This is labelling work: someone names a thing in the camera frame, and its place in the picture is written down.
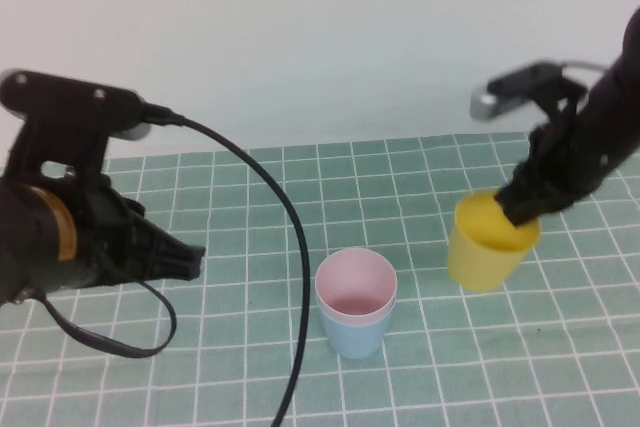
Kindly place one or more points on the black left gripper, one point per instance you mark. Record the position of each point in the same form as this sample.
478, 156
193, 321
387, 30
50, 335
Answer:
110, 237

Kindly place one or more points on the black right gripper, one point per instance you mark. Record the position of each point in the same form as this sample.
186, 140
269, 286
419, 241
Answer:
550, 167

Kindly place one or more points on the yellow plastic cup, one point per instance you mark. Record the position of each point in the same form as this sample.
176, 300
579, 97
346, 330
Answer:
480, 262

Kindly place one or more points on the pink plastic cup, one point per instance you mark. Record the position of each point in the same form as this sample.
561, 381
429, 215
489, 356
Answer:
355, 282

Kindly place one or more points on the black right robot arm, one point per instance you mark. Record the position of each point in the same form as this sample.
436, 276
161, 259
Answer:
612, 112

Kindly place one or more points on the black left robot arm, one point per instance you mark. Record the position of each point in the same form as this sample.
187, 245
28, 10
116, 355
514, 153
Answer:
25, 237

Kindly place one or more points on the green checked tablecloth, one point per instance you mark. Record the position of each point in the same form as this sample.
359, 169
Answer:
450, 372

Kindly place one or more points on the blue plastic cup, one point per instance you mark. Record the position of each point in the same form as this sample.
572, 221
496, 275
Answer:
355, 339

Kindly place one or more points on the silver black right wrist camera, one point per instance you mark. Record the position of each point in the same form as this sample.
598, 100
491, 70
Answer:
515, 84

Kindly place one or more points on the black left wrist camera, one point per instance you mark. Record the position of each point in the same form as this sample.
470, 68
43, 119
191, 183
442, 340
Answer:
60, 102

